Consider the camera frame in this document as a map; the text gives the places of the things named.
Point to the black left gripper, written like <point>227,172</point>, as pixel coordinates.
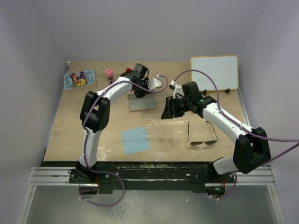
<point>139,95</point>

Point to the blue illustrated booklet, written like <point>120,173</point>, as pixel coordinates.
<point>78,79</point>

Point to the aluminium frame rail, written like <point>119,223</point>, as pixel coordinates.
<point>49,176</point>

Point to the small whiteboard wooden frame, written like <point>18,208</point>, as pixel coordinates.
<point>223,70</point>

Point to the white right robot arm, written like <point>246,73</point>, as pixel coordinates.
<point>251,147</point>

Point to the blue cleaning cloth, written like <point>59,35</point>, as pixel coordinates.
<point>135,140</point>

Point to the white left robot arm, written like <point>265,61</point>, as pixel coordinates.
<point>95,112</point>

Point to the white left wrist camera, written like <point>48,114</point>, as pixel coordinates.
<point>155,83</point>

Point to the gold aviator sunglasses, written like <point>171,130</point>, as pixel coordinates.
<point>203,133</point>

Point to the pink glasses case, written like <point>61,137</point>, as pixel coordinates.
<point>148,102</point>

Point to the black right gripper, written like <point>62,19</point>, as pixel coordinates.
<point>170,112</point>

